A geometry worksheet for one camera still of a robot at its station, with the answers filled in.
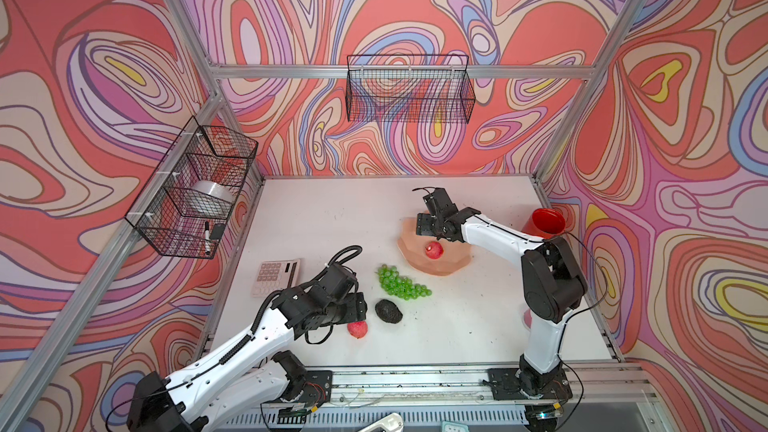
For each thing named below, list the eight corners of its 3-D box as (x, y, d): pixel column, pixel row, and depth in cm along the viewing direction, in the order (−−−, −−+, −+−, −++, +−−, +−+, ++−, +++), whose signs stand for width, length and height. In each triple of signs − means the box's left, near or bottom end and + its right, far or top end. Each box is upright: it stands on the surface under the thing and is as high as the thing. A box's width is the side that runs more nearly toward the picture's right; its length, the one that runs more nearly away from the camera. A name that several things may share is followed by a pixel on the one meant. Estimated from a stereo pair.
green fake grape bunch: (372, 282, 92) (372, 276, 89) (385, 266, 95) (385, 260, 92) (417, 313, 85) (419, 308, 82) (429, 295, 89) (431, 290, 86)
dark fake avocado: (374, 311, 87) (373, 306, 84) (385, 300, 89) (385, 294, 86) (391, 329, 84) (392, 324, 81) (403, 317, 86) (403, 312, 83)
